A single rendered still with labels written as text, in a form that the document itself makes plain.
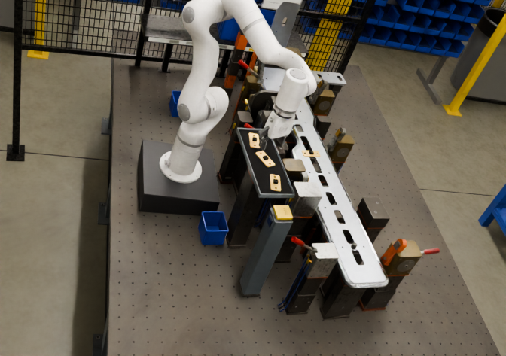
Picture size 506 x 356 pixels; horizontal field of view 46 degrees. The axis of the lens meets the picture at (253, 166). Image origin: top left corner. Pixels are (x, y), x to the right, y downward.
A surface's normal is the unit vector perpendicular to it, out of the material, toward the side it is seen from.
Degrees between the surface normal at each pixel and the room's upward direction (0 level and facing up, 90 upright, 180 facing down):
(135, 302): 0
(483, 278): 0
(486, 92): 90
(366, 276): 0
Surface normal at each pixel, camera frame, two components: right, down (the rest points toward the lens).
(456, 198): 0.27, -0.72
